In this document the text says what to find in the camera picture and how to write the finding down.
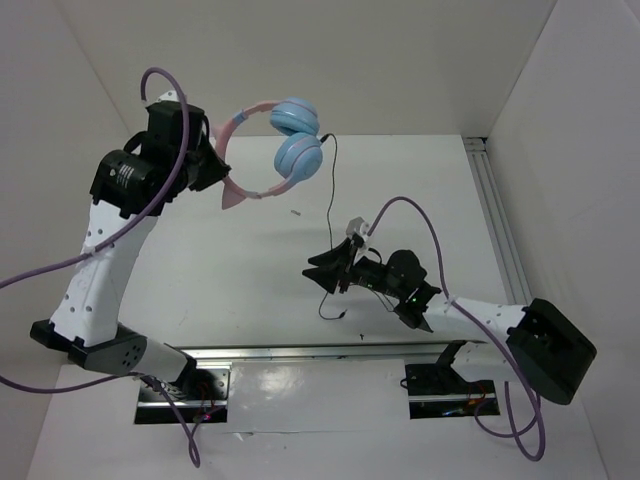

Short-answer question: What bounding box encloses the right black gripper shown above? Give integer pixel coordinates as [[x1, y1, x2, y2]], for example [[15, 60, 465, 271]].
[[302, 237, 404, 299]]

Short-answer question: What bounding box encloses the black headphone audio cable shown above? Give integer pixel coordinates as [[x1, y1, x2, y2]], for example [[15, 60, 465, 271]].
[[318, 132, 347, 322]]

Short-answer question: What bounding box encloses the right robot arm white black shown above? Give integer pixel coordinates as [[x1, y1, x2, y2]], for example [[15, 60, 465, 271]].
[[302, 239, 597, 405]]

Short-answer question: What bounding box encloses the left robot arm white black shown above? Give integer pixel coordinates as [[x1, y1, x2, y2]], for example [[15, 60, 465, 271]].
[[30, 91, 229, 399]]

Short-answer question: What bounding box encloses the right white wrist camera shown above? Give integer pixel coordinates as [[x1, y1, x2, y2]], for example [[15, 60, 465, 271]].
[[346, 216, 371, 250]]

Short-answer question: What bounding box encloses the aluminium front rail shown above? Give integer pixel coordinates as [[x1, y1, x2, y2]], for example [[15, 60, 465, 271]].
[[180, 340, 476, 362]]

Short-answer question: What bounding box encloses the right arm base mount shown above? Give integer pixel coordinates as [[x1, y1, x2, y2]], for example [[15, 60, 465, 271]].
[[400, 364, 500, 420]]

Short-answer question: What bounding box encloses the aluminium side rail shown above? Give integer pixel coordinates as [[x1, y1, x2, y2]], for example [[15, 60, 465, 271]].
[[462, 137, 533, 305]]

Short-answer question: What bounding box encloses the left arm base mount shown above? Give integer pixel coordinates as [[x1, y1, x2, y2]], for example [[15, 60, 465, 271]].
[[134, 362, 231, 425]]

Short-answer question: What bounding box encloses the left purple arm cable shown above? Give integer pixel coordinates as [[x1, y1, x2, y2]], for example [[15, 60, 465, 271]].
[[0, 66, 202, 469]]

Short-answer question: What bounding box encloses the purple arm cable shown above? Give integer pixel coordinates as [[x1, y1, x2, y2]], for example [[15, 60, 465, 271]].
[[0, 66, 202, 469], [367, 196, 546, 461]]

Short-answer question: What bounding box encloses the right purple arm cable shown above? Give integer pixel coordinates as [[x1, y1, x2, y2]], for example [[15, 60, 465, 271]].
[[367, 196, 546, 461]]

